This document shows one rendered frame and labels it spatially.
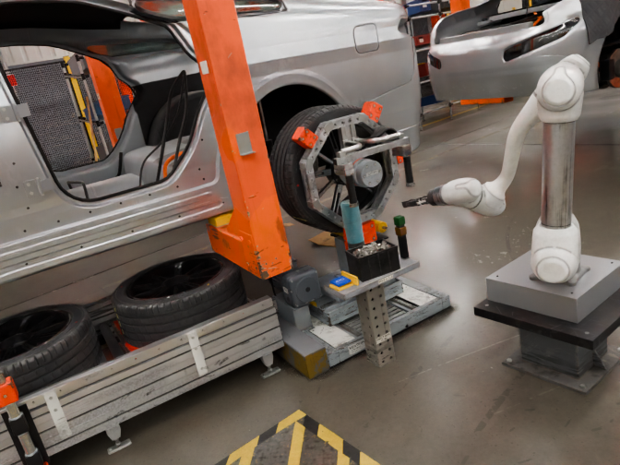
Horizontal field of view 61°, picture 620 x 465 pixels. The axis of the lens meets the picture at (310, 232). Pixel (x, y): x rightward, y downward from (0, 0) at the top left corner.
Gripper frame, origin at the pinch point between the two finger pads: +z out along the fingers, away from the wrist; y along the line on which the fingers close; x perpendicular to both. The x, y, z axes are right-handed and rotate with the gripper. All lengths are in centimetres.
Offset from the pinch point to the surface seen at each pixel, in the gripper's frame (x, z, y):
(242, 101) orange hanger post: -66, 10, 59
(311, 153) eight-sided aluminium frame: -37, 24, 26
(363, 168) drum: -22.4, 11.1, 9.3
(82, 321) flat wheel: 0, 75, 140
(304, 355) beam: 51, 32, 62
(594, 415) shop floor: 91, -66, 6
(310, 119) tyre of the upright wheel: -54, 28, 17
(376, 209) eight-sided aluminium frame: 0.2, 31.0, -5.3
